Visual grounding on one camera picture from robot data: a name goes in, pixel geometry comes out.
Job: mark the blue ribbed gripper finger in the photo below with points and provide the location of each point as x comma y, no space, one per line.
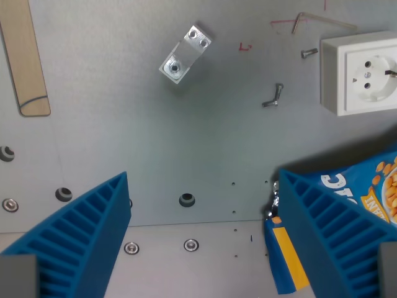
74,236
335,242

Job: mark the silver countersunk table screw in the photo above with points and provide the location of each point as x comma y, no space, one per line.
10,205
191,245
131,248

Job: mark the blue peanut snack bag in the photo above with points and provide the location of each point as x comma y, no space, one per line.
372,189

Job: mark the light wooden board strip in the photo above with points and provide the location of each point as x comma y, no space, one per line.
23,59

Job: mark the metal hex allen key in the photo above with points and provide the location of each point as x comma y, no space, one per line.
322,20

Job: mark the white wall power socket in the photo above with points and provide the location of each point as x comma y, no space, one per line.
363,72

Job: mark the aluminium bracket block with holes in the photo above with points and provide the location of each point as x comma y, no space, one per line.
186,52

